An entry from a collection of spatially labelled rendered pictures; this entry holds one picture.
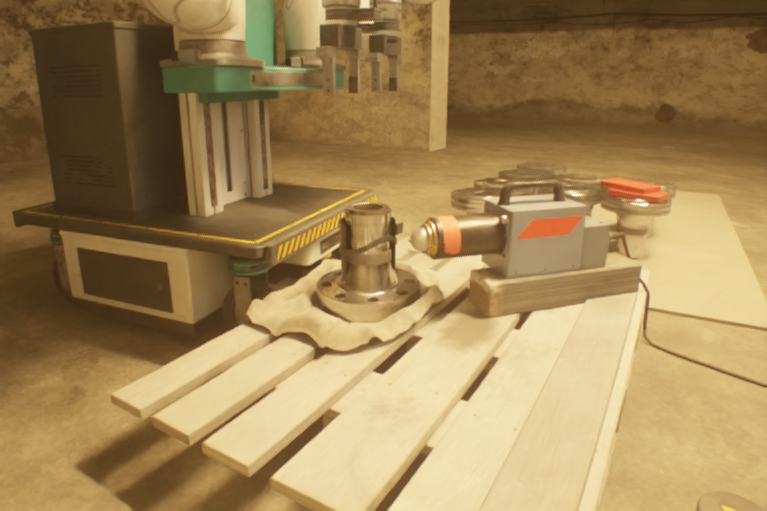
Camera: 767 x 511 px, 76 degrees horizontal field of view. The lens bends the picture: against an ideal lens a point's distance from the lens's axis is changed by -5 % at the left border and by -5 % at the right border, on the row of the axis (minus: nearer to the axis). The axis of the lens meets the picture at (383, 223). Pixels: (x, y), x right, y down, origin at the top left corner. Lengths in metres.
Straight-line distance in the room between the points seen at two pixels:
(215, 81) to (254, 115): 0.47
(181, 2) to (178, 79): 0.28
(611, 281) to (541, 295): 0.21
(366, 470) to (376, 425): 0.10
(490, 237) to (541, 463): 0.57
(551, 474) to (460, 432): 0.16
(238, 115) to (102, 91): 0.39
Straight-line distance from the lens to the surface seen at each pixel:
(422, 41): 5.26
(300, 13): 1.67
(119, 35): 1.51
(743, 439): 1.30
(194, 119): 1.47
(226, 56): 1.25
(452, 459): 0.84
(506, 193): 1.25
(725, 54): 10.06
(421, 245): 1.18
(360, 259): 1.22
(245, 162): 1.71
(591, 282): 1.39
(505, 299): 1.26
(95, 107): 1.58
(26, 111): 5.96
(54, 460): 1.21
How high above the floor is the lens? 0.68
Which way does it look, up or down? 15 degrees down
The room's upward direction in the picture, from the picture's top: straight up
